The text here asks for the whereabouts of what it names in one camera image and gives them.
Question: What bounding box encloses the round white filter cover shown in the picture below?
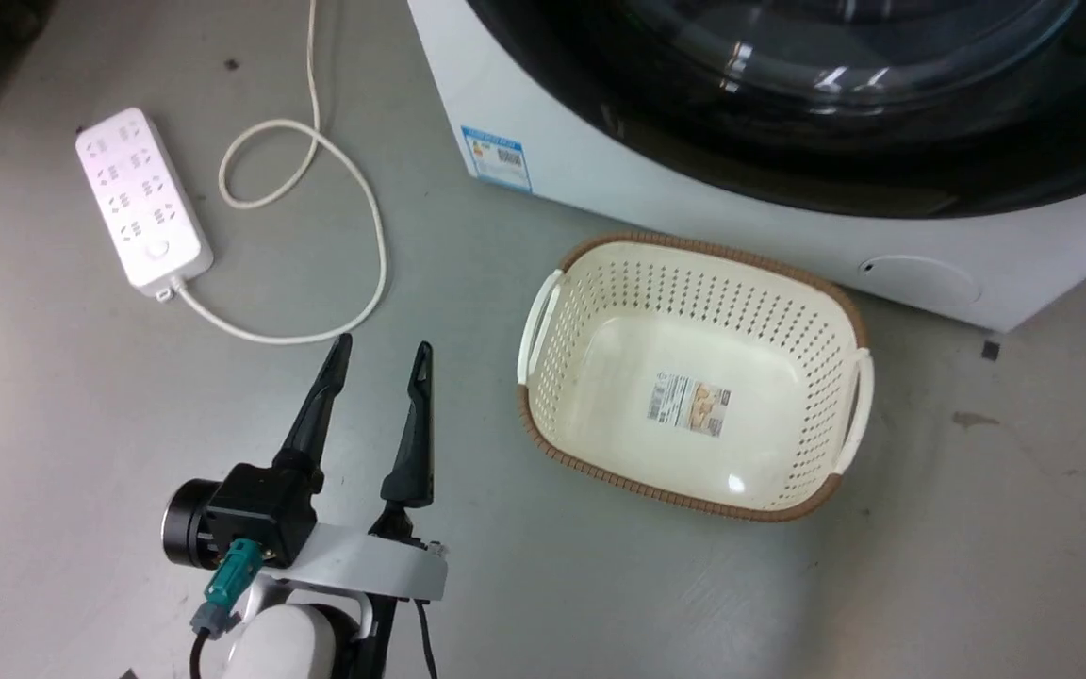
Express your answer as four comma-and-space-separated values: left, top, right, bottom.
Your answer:
858, 254, 984, 306

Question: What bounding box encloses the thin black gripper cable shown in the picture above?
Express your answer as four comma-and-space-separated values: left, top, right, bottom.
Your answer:
414, 598, 440, 679

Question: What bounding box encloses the cream perforated laundry basket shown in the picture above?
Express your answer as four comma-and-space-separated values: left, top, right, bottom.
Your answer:
516, 231, 876, 523

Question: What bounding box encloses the white washing machine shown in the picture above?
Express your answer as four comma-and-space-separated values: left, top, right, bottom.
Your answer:
407, 0, 1086, 334

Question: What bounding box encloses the black round glass washer door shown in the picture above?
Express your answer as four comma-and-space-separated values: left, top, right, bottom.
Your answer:
464, 0, 1086, 221

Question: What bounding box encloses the white power strip cable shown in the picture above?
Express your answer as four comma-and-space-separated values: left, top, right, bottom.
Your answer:
175, 0, 389, 346

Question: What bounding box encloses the blue energy label sticker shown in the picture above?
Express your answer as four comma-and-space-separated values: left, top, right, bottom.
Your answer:
460, 125, 535, 195

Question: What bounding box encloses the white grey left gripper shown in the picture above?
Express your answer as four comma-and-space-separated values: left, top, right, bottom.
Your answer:
268, 332, 450, 604

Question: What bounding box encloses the black cable with teal connector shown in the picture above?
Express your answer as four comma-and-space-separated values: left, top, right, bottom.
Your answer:
188, 538, 267, 679

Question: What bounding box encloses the paper label sticker in basket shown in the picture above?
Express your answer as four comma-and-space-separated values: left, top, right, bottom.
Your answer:
647, 372, 732, 439

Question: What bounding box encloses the white power strip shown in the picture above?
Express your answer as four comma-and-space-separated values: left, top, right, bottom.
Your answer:
74, 107, 215, 303

